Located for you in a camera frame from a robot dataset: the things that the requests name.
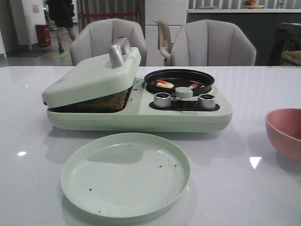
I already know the cooked shrimp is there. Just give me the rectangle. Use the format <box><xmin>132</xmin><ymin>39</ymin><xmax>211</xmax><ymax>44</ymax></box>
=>
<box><xmin>188</xmin><ymin>83</ymin><xmax>204</xmax><ymax>89</ymax></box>
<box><xmin>156</xmin><ymin>80</ymin><xmax>174</xmax><ymax>89</ymax></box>

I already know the white bread slice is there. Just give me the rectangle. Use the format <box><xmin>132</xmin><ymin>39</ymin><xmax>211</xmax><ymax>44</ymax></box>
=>
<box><xmin>49</xmin><ymin>87</ymin><xmax>132</xmax><ymax>113</ymax></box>

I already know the mint green sandwich maker lid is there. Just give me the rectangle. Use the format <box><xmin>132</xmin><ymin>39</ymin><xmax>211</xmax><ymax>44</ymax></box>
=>
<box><xmin>42</xmin><ymin>47</ymin><xmax>141</xmax><ymax>108</ymax></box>

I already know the pink bowl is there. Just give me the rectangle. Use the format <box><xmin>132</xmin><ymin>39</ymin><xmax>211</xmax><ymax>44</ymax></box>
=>
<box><xmin>265</xmin><ymin>108</ymin><xmax>301</xmax><ymax>162</ymax></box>

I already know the mint green breakfast maker base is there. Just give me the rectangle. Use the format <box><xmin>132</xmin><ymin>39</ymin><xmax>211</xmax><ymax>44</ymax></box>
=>
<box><xmin>47</xmin><ymin>78</ymin><xmax>233</xmax><ymax>133</ymax></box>

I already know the left silver control knob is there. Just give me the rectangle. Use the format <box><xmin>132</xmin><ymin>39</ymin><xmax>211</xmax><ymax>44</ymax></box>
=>
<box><xmin>153</xmin><ymin>92</ymin><xmax>171</xmax><ymax>108</ymax></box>

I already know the silver control knob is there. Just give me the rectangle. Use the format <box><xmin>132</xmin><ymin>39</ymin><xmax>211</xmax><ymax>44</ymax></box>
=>
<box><xmin>198</xmin><ymin>94</ymin><xmax>216</xmax><ymax>110</ymax></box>
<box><xmin>153</xmin><ymin>92</ymin><xmax>171</xmax><ymax>108</ymax></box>

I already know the black round frying pan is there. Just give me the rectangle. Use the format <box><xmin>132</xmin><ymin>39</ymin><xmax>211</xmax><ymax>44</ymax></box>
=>
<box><xmin>144</xmin><ymin>68</ymin><xmax>215</xmax><ymax>97</ymax></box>

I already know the right silver control knob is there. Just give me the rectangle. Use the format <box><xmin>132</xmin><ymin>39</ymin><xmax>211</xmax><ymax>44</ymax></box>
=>
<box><xmin>198</xmin><ymin>94</ymin><xmax>216</xmax><ymax>110</ymax></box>

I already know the mint green round plate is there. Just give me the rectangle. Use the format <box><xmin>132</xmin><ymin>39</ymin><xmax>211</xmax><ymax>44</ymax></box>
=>
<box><xmin>61</xmin><ymin>133</ymin><xmax>190</xmax><ymax>219</ymax></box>

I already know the beige office chair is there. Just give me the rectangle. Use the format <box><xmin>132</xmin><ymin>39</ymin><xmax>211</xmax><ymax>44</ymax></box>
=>
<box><xmin>153</xmin><ymin>19</ymin><xmax>173</xmax><ymax>66</ymax></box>

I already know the right beige upholstered chair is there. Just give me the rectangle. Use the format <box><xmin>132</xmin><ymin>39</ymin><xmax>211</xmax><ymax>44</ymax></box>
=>
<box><xmin>171</xmin><ymin>19</ymin><xmax>257</xmax><ymax>66</ymax></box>

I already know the beige upholstered chair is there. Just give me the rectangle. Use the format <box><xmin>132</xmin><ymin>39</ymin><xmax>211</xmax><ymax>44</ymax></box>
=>
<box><xmin>171</xmin><ymin>19</ymin><xmax>257</xmax><ymax>66</ymax></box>
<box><xmin>70</xmin><ymin>18</ymin><xmax>147</xmax><ymax>66</ymax></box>

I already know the left beige upholstered chair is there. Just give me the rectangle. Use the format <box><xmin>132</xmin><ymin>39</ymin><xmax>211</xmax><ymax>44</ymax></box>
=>
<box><xmin>70</xmin><ymin>18</ymin><xmax>147</xmax><ymax>66</ymax></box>

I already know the white cabinet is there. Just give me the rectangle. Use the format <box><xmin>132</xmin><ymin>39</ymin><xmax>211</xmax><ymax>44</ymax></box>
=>
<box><xmin>145</xmin><ymin>0</ymin><xmax>188</xmax><ymax>66</ymax></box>

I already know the red barrier tape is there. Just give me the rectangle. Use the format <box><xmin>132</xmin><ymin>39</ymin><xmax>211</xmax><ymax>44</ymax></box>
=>
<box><xmin>83</xmin><ymin>12</ymin><xmax>138</xmax><ymax>18</ymax></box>

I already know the person in background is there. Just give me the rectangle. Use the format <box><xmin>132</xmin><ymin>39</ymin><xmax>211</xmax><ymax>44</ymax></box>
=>
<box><xmin>46</xmin><ymin>0</ymin><xmax>75</xmax><ymax>53</ymax></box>

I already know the red trash bin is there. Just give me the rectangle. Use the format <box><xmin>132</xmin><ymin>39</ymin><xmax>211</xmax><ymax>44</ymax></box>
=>
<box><xmin>35</xmin><ymin>24</ymin><xmax>51</xmax><ymax>47</ymax></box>

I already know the dark grey counter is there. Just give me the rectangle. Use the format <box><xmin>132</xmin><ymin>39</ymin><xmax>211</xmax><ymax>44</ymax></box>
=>
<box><xmin>187</xmin><ymin>9</ymin><xmax>301</xmax><ymax>66</ymax></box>

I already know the fruit plate on counter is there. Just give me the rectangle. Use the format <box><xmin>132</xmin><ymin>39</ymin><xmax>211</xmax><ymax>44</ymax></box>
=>
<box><xmin>243</xmin><ymin>0</ymin><xmax>264</xmax><ymax>9</ymax></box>

